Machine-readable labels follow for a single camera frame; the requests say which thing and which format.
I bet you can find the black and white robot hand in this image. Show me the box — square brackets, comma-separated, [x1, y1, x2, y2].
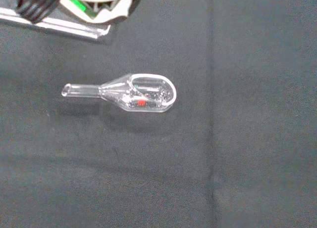
[16, 0, 144, 24]

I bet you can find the black bench cloth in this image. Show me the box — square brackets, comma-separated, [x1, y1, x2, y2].
[0, 0, 317, 228]

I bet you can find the clear glass weighing funnel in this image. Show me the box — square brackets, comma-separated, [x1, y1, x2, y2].
[61, 74, 177, 113]

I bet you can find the clear acrylic funnel stand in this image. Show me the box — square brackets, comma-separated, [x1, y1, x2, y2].
[0, 6, 111, 43]

